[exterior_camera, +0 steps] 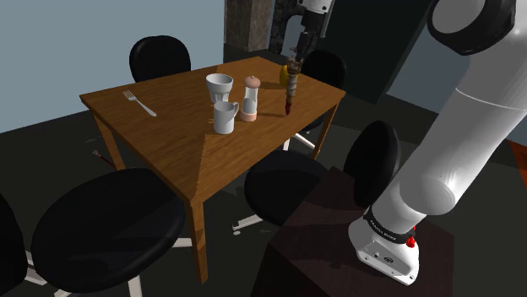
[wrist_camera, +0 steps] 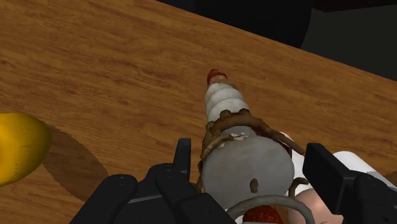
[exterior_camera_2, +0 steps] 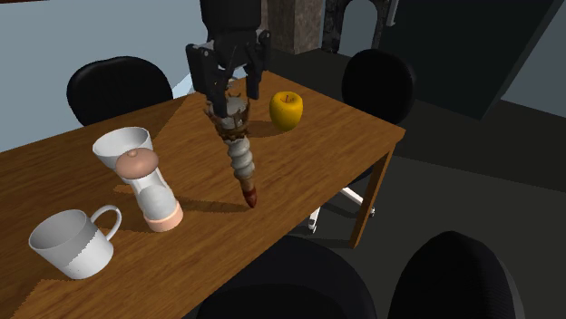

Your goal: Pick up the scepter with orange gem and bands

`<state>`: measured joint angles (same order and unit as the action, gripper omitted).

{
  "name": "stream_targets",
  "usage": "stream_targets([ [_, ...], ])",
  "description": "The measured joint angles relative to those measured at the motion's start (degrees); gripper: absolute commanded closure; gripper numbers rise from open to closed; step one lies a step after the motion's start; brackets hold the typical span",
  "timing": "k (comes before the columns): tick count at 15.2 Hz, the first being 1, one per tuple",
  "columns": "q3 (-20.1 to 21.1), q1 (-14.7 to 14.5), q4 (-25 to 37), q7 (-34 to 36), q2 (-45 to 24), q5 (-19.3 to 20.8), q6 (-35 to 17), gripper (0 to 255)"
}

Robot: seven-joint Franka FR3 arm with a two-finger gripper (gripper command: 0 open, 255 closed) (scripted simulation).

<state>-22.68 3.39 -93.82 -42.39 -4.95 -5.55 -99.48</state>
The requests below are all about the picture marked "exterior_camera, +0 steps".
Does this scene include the black swivel chair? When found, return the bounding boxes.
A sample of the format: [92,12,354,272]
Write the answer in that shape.
[24,167,194,297]
[283,49,348,152]
[128,35,193,84]
[231,120,402,237]

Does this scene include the dark robot stand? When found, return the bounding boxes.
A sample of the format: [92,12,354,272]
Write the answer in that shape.
[251,165,454,297]

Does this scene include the white mug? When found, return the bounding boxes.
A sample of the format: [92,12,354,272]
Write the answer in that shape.
[212,100,240,136]

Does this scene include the red pen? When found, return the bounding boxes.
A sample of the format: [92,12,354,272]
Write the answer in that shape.
[91,149,117,170]

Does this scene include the wooden dining table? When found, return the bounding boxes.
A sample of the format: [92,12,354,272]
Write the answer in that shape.
[79,56,347,286]

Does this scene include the pink and clear salt mill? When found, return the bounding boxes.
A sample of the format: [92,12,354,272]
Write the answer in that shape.
[240,75,262,123]

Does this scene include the white ribbed tumbler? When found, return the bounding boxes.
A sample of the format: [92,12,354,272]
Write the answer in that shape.
[205,73,235,105]

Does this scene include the silver fork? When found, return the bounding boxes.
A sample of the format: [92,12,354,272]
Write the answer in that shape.
[122,89,158,118]

